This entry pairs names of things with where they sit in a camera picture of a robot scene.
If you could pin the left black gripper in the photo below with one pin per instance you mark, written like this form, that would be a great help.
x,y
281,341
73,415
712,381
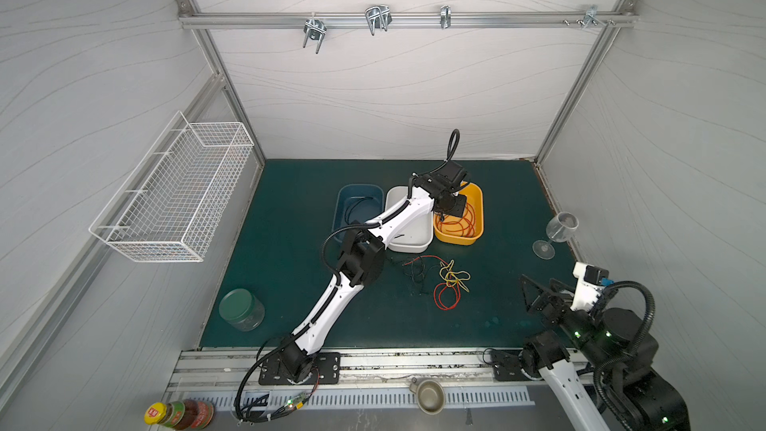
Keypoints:
x,y
459,210

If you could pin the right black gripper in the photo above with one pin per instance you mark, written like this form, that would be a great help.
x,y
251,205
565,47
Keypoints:
x,y
552,302

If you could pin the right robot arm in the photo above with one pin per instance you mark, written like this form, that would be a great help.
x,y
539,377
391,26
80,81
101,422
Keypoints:
x,y
597,352

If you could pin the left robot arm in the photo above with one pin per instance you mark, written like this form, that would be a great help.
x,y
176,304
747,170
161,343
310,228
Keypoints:
x,y
355,254

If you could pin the yellow plastic bin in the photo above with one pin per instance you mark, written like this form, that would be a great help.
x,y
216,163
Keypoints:
x,y
467,229

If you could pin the white plastic bin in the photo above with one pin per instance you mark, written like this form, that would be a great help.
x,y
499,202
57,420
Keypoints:
x,y
418,235

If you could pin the clear wine glass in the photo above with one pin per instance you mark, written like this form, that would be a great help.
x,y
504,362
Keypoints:
x,y
560,229

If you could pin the blue plastic bin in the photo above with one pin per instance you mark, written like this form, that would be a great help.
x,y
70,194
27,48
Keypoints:
x,y
357,202

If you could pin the olive round cup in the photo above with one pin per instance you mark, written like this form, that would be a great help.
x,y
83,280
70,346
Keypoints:
x,y
429,395

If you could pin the metal U-bolt hook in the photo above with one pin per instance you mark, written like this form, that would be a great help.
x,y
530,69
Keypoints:
x,y
378,17

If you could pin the metal clamp hook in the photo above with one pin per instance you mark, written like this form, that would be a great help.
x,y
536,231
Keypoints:
x,y
314,31

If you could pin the right metal clamp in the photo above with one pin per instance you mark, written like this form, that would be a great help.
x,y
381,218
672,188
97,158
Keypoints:
x,y
590,19

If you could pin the green round lid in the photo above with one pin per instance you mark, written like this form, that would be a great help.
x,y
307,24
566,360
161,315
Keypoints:
x,y
241,309

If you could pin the aluminium crossbar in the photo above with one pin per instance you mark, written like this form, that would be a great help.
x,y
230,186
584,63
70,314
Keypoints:
x,y
625,17

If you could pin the sauce bottle yellow cap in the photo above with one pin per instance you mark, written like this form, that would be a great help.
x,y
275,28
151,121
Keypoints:
x,y
181,415

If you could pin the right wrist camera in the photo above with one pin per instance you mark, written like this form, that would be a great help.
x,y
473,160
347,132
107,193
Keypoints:
x,y
590,282

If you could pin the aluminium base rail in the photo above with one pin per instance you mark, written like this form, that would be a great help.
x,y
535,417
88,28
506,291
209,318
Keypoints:
x,y
364,378

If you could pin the small metal bracket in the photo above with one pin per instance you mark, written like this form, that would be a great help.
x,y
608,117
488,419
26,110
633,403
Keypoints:
x,y
445,17

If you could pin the white wire basket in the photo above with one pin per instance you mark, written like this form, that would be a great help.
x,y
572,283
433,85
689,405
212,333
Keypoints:
x,y
169,207

